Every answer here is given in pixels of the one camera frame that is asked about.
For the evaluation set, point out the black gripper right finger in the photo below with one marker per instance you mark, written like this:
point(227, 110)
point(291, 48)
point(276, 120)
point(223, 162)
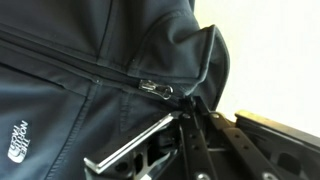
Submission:
point(266, 146)

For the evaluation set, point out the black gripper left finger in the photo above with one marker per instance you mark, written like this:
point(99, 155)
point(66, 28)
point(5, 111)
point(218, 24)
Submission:
point(133, 145)

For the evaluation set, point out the silver zipper pull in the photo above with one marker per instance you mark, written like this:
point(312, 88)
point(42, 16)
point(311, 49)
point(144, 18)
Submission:
point(156, 88)

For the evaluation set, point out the black zip-up jumper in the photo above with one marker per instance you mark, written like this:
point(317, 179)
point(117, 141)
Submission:
point(83, 60)

